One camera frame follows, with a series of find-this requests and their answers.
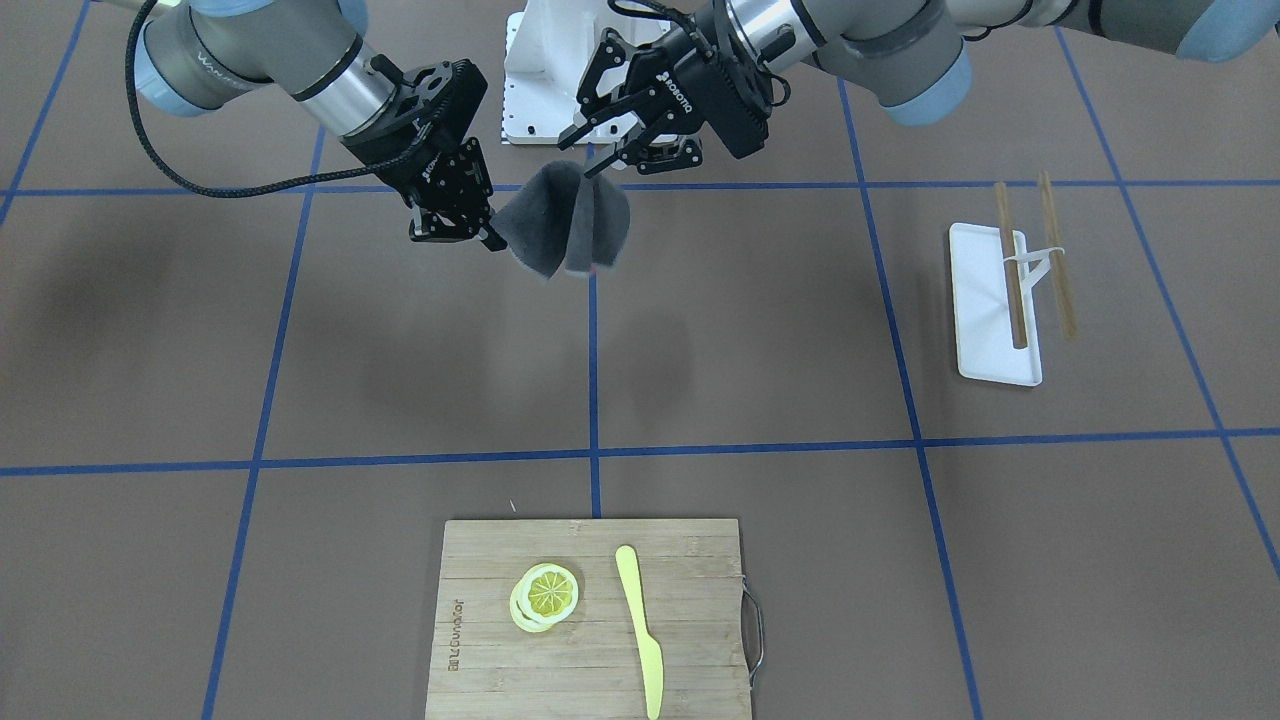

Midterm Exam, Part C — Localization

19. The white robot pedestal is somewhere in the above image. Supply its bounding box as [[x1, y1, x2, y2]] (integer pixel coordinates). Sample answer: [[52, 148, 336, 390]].
[[500, 1, 671, 146]]

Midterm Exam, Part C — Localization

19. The black braided cable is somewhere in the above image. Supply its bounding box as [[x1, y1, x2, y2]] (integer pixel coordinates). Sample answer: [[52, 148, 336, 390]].
[[124, 0, 401, 199]]

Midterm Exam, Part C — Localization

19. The white rectangular tray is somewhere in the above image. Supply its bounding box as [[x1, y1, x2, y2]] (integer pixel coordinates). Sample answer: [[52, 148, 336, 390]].
[[948, 222, 1043, 387]]

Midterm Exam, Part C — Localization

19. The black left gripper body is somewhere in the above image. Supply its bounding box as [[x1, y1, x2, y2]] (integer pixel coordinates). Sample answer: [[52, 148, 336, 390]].
[[649, 10, 774, 159]]

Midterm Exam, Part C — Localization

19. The yellow lemon slice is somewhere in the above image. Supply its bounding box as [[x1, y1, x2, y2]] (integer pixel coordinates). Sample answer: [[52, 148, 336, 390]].
[[509, 562, 580, 634]]

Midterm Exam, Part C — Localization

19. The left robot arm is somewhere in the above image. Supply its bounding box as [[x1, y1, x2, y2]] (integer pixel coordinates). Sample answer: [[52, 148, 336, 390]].
[[557, 1, 1279, 176]]

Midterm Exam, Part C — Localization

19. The grey wiping cloth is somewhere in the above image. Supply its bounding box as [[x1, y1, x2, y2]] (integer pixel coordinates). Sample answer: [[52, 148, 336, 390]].
[[492, 160, 630, 279]]

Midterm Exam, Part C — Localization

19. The wooden towel rack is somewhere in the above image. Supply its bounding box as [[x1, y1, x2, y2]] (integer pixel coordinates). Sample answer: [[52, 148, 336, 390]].
[[993, 170, 1080, 350]]

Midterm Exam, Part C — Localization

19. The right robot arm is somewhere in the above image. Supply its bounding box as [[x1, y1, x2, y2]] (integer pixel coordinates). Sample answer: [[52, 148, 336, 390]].
[[124, 1, 507, 251]]

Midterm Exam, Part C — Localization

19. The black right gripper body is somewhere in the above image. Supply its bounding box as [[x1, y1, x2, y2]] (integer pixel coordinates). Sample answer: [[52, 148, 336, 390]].
[[342, 58, 493, 217]]

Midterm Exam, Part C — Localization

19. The yellow plastic knife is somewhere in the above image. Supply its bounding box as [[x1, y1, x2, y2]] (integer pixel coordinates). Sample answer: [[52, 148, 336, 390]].
[[614, 544, 666, 719]]

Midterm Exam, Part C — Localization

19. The bamboo cutting board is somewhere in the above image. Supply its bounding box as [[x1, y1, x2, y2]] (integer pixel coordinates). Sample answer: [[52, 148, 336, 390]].
[[425, 519, 753, 719]]

